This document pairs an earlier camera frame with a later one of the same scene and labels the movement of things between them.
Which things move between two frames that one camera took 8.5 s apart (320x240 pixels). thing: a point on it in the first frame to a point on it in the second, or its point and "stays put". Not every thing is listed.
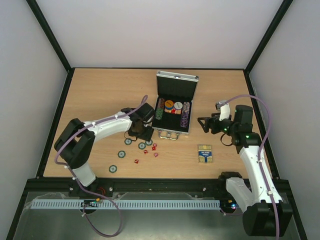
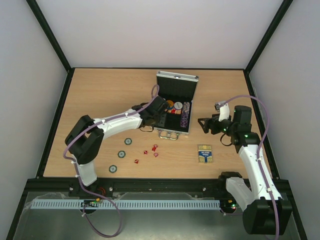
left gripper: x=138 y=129 to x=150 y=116
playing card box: x=205 y=153 stays put
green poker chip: x=121 y=154 stays put
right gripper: x=210 y=123 stays put
